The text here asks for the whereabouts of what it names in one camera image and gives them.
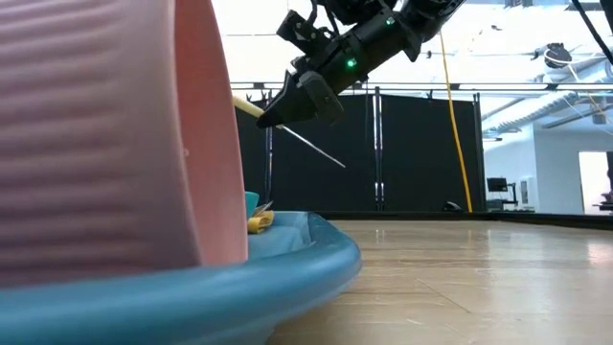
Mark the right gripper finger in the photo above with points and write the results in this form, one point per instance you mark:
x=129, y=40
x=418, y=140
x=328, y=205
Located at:
x=290, y=88
x=316, y=103

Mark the yellow cloth napkin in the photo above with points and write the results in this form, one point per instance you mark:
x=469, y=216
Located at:
x=261, y=223

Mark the pink ribbed cup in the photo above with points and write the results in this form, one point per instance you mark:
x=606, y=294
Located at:
x=96, y=144

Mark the blue plastic tray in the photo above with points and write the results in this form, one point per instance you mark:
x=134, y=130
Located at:
x=191, y=311

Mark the black room divider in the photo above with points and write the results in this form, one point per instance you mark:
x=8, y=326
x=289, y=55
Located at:
x=421, y=153

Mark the small background monitor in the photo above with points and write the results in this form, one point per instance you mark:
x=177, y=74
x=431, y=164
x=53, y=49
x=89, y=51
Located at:
x=497, y=185

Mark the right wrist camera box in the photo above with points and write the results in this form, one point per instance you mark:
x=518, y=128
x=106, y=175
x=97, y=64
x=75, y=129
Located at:
x=299, y=31

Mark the ceiling light rail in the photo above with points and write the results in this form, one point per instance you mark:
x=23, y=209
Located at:
x=503, y=86

